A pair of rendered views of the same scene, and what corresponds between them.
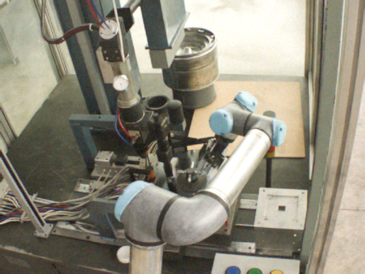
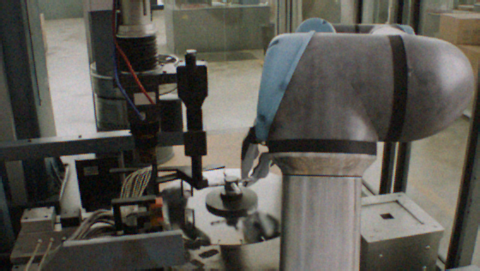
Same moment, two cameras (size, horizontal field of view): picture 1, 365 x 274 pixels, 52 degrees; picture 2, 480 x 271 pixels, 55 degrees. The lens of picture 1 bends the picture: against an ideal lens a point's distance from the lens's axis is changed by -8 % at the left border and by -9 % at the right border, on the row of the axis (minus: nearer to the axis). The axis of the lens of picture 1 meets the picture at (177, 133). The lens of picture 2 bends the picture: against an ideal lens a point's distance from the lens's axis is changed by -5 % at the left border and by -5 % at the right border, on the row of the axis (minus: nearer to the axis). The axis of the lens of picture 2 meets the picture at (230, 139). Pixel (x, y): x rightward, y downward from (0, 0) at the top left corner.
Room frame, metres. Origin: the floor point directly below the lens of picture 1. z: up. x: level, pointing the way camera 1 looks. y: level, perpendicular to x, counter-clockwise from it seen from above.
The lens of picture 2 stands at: (0.26, 0.45, 1.43)
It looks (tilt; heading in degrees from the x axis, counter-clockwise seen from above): 21 degrees down; 328
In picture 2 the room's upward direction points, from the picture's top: 1 degrees counter-clockwise
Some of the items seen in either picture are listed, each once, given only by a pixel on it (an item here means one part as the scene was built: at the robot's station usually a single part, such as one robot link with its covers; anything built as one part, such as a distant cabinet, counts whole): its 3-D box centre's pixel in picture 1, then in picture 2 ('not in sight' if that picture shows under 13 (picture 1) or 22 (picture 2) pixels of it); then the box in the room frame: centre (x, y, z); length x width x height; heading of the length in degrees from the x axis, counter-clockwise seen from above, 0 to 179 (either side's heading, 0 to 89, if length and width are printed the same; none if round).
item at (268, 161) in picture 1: (268, 174); not in sight; (1.06, -0.32, 0.86); 0.02 x 0.02 x 0.22
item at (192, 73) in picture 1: (190, 70); (138, 111); (1.81, -0.13, 0.93); 0.31 x 0.31 x 0.36
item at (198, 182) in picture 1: (191, 177); (231, 195); (1.02, -0.02, 0.96); 0.11 x 0.11 x 0.03
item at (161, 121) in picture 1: (160, 138); (193, 105); (1.02, 0.06, 1.17); 0.06 x 0.05 x 0.20; 60
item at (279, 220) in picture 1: (280, 220); (383, 244); (0.85, -0.31, 0.82); 0.18 x 0.18 x 0.15; 69
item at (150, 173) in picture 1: (142, 177); (138, 213); (1.09, 0.16, 0.95); 0.10 x 0.03 x 0.07; 69
